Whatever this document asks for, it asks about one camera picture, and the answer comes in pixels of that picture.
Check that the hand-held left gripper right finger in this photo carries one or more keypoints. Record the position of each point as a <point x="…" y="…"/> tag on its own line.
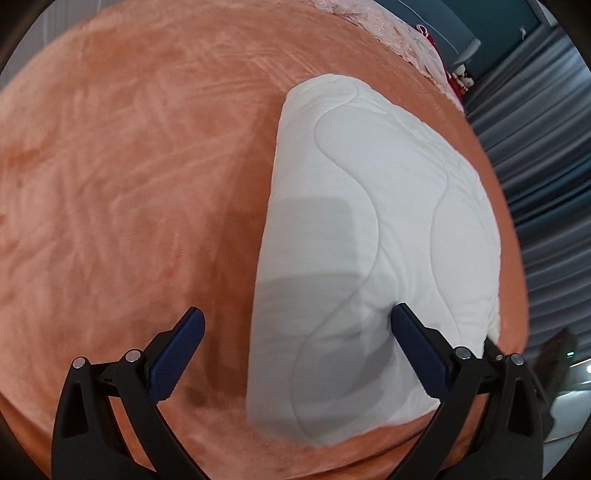
<point x="418" y="350"/>

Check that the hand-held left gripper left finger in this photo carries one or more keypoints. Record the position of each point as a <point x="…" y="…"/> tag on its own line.
<point x="178" y="355"/>

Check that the grey curtain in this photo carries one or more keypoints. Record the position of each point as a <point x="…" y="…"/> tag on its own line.
<point x="531" y="184"/>

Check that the orange fleece blanket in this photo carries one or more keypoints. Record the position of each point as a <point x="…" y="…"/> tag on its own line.
<point x="115" y="184"/>

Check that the red plush toy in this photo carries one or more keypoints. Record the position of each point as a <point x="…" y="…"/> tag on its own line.
<point x="461" y="83"/>

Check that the blue padded headboard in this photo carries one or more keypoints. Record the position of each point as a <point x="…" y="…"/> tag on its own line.
<point x="461" y="18"/>

